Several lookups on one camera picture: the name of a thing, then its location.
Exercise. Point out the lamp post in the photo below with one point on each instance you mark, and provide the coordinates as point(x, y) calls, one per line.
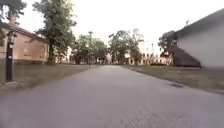
point(90, 50)

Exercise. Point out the tan brick building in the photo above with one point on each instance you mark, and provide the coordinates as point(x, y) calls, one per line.
point(26, 46)

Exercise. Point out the grey asphalt path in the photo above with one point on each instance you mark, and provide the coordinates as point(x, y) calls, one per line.
point(110, 100)

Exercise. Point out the dark tree beside grey building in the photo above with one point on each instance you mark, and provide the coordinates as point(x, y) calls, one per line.
point(166, 41)

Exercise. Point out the grey building with dark roof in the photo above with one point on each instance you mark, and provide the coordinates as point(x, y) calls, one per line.
point(203, 43)

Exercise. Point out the group of distant trees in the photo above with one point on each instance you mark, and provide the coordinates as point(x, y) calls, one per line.
point(116, 46)

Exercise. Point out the tall green tree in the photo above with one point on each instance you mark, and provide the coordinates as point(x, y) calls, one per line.
point(56, 26)

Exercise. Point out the distant red brick building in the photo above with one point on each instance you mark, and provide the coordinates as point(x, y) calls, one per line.
point(150, 59)

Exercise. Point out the grass verge with black post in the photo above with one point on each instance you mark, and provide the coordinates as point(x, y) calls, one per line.
point(36, 73)

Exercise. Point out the grass verge beside grey building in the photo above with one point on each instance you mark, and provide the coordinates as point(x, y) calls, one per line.
point(186, 75)

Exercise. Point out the black post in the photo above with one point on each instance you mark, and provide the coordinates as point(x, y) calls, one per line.
point(9, 56)

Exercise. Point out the dark drain cover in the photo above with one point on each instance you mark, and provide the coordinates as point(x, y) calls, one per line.
point(176, 85)

